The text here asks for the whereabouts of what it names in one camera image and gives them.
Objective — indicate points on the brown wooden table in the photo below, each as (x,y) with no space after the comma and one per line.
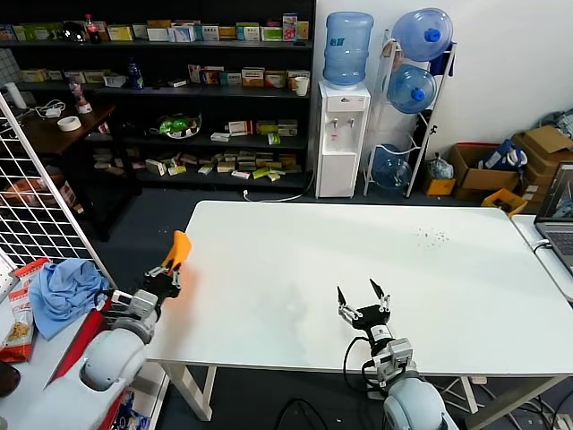
(53,134)

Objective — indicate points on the white cylinder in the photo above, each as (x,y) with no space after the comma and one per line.
(15,96)

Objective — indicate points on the dark brown bottle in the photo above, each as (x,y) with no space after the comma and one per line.
(6,380)

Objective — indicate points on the grey plastic bag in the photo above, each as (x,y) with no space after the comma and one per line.
(441,166)

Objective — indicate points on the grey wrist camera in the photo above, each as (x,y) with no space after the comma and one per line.
(145,304)
(396,358)

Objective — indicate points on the open white box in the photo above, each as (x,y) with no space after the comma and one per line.
(114,80)

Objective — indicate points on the red white snack bag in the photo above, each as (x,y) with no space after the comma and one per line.
(29,273)

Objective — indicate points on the bowl with green packets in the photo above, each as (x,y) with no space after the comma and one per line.
(177,125)

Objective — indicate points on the white paper cup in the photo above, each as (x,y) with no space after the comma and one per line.
(301,87)

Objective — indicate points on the labelled blue water jug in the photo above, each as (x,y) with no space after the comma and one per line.
(347,54)

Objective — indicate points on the flat white medicine box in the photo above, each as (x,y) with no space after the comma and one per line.
(220,137)

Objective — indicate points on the blue white pack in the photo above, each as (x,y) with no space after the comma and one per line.
(503,154)

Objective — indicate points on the blue plastic bottle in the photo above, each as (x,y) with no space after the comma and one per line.
(135,78)

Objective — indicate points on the grey laptop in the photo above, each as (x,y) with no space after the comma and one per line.
(557,201)

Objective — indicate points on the light blue garment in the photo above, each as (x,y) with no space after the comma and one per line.
(67,295)

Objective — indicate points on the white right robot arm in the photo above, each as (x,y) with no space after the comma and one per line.
(412,403)

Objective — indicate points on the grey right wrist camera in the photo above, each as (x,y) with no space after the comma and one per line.
(396,358)

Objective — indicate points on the open cardboard box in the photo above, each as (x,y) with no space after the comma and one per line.
(488,179)

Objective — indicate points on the black shelving unit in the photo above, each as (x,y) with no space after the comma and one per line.
(250,93)

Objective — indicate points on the white metal jug rack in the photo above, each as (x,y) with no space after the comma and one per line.
(414,177)

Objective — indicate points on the flat green medicine box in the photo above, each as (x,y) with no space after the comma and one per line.
(262,174)

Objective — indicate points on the pink white medicine box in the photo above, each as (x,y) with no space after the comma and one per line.
(194,74)

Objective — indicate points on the white tape roll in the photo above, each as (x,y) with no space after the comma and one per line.
(62,126)

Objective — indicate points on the red snack bag chips picture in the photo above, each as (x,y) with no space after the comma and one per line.
(18,327)

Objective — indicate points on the small yellow box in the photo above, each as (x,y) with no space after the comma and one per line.
(438,187)

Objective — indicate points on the orange t-shirt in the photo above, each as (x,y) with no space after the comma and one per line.
(181,246)

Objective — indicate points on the yellow plastic bin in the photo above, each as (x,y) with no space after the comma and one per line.
(497,199)

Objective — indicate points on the blue printed package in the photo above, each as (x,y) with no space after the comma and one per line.
(134,412)

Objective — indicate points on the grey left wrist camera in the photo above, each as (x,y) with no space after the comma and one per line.
(145,304)

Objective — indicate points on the dark blue cloth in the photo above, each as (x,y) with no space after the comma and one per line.
(443,62)

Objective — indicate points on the white blue medicine box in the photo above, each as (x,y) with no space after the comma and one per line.
(181,33)

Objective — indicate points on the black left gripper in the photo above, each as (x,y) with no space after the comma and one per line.
(162,286)

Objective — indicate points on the stacked cardboard boxes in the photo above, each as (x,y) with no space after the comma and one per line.
(544,143)

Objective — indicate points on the pink drink bottle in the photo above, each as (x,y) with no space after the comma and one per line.
(78,96)

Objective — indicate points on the shiny dark dome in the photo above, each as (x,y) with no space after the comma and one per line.
(72,32)

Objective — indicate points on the small green medicine box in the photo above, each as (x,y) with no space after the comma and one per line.
(274,139)

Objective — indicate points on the white water dispenser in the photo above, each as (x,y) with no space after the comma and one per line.
(336,170)

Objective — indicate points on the blue grey clothes pile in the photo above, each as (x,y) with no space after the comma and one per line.
(564,121)

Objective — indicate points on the tall pink blue box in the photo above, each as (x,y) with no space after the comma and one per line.
(289,28)

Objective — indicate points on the red edged white shelf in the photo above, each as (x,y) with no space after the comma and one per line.
(47,354)

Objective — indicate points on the teal white medicine box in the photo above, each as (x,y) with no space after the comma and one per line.
(247,32)

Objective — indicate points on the orange white medicine box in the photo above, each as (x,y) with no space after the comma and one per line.
(253,77)

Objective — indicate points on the yellow white medicine box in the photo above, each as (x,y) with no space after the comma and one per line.
(120,33)

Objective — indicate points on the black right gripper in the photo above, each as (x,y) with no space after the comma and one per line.
(376,322)

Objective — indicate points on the cola bottle red cap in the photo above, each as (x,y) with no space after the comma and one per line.
(93,33)

